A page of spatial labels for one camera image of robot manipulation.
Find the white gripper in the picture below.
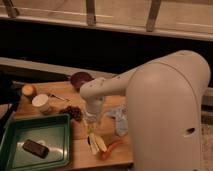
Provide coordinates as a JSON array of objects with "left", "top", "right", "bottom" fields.
[{"left": 84, "top": 97, "right": 105, "bottom": 124}]

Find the peeled yellow banana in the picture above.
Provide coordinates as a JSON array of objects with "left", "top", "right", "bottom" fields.
[{"left": 87, "top": 124, "right": 107, "bottom": 155}]

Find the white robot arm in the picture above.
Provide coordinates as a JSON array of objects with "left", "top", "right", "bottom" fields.
[{"left": 80, "top": 50, "right": 210, "bottom": 171}]

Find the dark grape bunch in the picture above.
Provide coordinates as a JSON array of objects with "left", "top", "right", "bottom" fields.
[{"left": 60, "top": 105, "right": 83, "bottom": 122}]

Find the blue crumpled cloth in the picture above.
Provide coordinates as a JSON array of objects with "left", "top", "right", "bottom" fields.
[{"left": 106, "top": 105, "right": 128, "bottom": 136}]

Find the purple bowl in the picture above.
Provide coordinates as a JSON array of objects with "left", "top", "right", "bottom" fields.
[{"left": 70, "top": 72, "right": 93, "bottom": 91}]

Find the small metal utensil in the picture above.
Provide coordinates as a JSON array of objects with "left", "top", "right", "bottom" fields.
[{"left": 47, "top": 93, "right": 70, "bottom": 102}]

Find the green plastic tray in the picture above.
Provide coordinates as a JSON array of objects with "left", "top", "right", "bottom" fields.
[{"left": 0, "top": 114, "right": 70, "bottom": 171}]

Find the white cylindrical container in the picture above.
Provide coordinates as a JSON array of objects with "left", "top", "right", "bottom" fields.
[{"left": 32, "top": 94, "right": 51, "bottom": 114}]

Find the orange fruit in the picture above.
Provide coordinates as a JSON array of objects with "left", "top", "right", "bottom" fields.
[{"left": 22, "top": 84, "right": 37, "bottom": 97}]

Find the dark brown sponge block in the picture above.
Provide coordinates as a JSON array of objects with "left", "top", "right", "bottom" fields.
[{"left": 22, "top": 139, "right": 49, "bottom": 158}]

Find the wooden railing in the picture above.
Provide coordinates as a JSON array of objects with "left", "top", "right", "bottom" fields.
[{"left": 0, "top": 0, "right": 213, "bottom": 42}]

